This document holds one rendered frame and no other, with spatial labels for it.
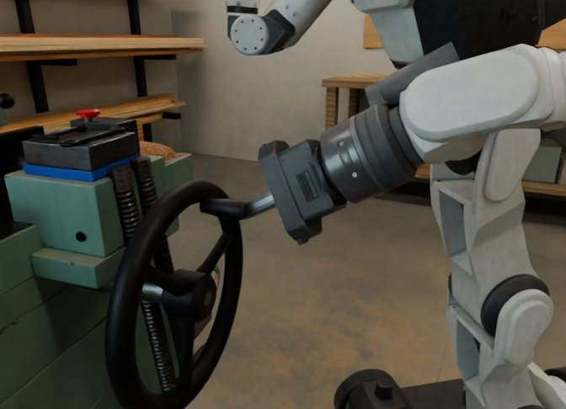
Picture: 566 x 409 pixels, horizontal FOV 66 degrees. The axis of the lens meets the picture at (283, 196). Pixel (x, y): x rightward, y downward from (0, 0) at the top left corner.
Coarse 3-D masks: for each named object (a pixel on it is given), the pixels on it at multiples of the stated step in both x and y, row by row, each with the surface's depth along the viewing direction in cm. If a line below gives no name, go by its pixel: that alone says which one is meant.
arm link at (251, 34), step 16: (288, 0) 84; (304, 0) 84; (320, 0) 84; (240, 16) 85; (256, 16) 84; (272, 16) 85; (288, 16) 85; (304, 16) 86; (240, 32) 86; (256, 32) 85; (272, 32) 85; (288, 32) 85; (304, 32) 89; (240, 48) 87; (256, 48) 86; (272, 48) 86
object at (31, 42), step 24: (24, 0) 283; (24, 24) 286; (0, 48) 226; (24, 48) 237; (48, 48) 250; (72, 48) 264; (96, 48) 279; (120, 48) 296; (144, 48) 324; (168, 48) 348; (144, 72) 387; (144, 96) 391; (168, 96) 389; (24, 120) 272; (48, 120) 272; (144, 120) 335
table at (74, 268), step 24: (168, 168) 78; (192, 168) 86; (0, 216) 55; (0, 240) 49; (24, 240) 51; (0, 264) 49; (24, 264) 52; (48, 264) 51; (72, 264) 50; (96, 264) 50; (0, 288) 49; (96, 288) 50
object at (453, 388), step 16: (560, 368) 108; (368, 384) 121; (384, 384) 116; (432, 384) 126; (448, 384) 126; (352, 400) 120; (368, 400) 116; (384, 400) 115; (400, 400) 115; (416, 400) 121; (432, 400) 121; (448, 400) 121
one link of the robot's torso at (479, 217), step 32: (480, 160) 70; (512, 160) 69; (448, 192) 81; (480, 192) 71; (512, 192) 73; (448, 224) 87; (480, 224) 74; (512, 224) 78; (448, 256) 90; (480, 256) 79; (512, 256) 81; (480, 288) 82; (512, 288) 81; (544, 288) 83; (480, 320) 85
